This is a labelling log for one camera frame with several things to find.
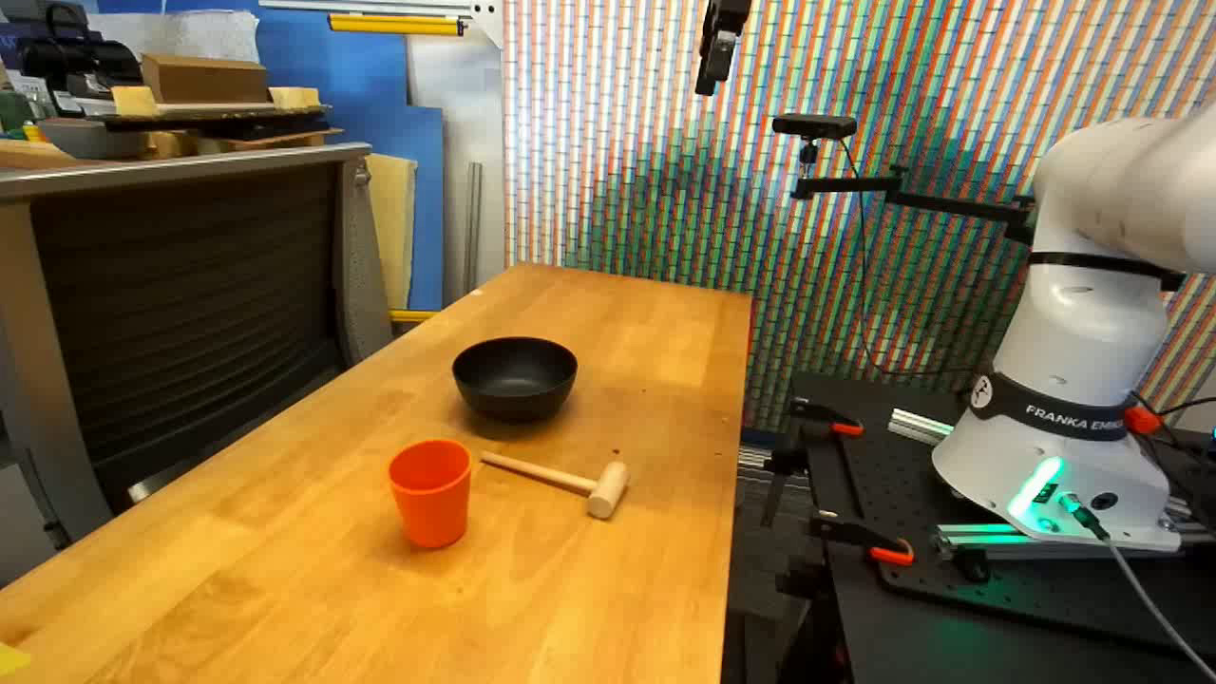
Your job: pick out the beige foam board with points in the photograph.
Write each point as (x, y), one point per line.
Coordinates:
(394, 229)

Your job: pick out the red connector on arm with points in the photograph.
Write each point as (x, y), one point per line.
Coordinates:
(1143, 418)

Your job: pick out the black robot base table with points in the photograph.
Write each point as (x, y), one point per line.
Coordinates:
(962, 621)

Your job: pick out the patterned backdrop panel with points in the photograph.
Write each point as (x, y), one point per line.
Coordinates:
(631, 153)

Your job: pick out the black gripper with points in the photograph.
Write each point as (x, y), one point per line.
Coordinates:
(727, 15)

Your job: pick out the wooden mallet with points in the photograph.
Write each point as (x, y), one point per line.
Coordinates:
(606, 488)

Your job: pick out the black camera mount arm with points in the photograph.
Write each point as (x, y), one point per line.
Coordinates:
(912, 199)

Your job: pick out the grey perforated partition cabinet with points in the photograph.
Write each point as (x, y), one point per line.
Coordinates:
(190, 316)

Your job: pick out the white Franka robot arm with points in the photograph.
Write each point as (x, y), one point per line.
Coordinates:
(1090, 345)

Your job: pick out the aluminium rail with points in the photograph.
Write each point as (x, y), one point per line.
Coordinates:
(990, 537)

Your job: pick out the yellow bar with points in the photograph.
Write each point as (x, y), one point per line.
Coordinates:
(396, 26)

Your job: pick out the black stereo camera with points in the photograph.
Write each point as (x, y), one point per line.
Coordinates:
(815, 127)

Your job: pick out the blue board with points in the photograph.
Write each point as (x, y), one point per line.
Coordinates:
(380, 90)

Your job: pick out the black equipment pile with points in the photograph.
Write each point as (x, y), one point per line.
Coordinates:
(69, 51)

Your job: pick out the orange plastic cup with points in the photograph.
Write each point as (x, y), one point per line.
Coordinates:
(432, 497)

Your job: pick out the brown wooden box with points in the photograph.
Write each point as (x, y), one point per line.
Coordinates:
(206, 76)

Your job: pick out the black bowl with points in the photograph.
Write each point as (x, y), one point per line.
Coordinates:
(515, 381)

